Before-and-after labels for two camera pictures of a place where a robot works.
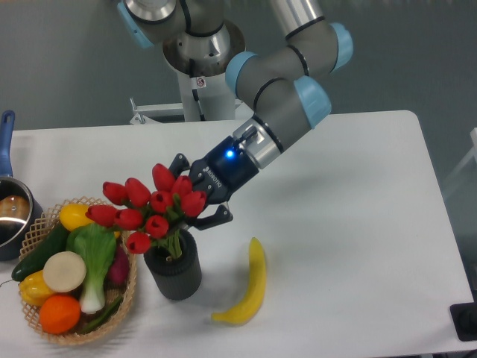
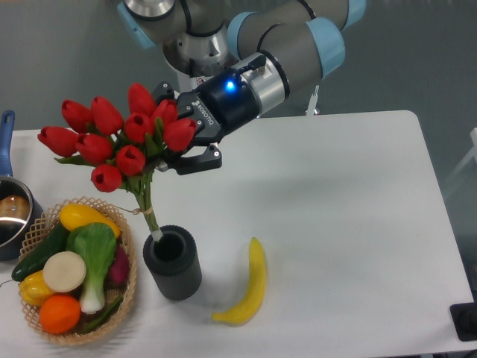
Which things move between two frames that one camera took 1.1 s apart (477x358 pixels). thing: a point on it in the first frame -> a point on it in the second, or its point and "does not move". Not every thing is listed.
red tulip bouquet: x=155 y=216 -> x=121 y=153
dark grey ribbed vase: x=177 y=279 does not move
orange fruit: x=59 y=315 does not move
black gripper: x=220 y=175 -> x=220 y=105
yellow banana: x=250 y=306 does not move
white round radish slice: x=64 y=271 does not move
